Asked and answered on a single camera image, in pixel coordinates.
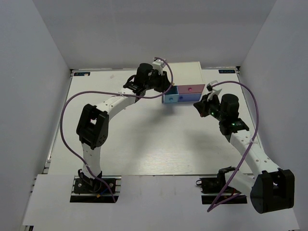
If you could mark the pink drawer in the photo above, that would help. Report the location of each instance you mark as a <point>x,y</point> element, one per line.
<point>190,89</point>

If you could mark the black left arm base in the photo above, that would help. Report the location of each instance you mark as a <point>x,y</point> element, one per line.
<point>82,193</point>

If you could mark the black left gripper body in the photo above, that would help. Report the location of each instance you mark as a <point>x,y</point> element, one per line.
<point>157,81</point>

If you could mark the white drawer cabinet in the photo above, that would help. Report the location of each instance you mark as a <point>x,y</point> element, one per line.
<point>186,73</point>

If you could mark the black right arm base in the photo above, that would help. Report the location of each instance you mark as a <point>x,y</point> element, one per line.
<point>210,187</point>

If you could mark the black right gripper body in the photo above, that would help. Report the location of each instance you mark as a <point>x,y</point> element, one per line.
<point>214,108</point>

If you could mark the light blue small drawer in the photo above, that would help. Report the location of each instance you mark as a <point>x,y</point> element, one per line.
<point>171,96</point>

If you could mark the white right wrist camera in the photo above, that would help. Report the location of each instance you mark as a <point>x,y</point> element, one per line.
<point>213,89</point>

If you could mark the blue wide drawer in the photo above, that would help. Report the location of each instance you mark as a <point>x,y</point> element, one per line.
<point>191,97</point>

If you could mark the left blue table label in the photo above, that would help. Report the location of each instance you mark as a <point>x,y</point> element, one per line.
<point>81,74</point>

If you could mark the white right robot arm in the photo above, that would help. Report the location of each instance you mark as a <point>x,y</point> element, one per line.
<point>271,188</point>

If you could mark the right blue table label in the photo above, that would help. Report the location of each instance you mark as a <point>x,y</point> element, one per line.
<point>226,71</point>

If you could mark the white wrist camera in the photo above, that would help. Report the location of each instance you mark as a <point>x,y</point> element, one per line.
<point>213,89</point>
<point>158,65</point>

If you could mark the blue table label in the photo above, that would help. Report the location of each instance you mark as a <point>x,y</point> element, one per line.
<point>226,71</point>
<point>81,74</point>

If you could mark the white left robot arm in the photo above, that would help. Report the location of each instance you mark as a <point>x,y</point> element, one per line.
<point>94,121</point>

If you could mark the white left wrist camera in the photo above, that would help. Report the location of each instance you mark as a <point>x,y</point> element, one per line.
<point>158,65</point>

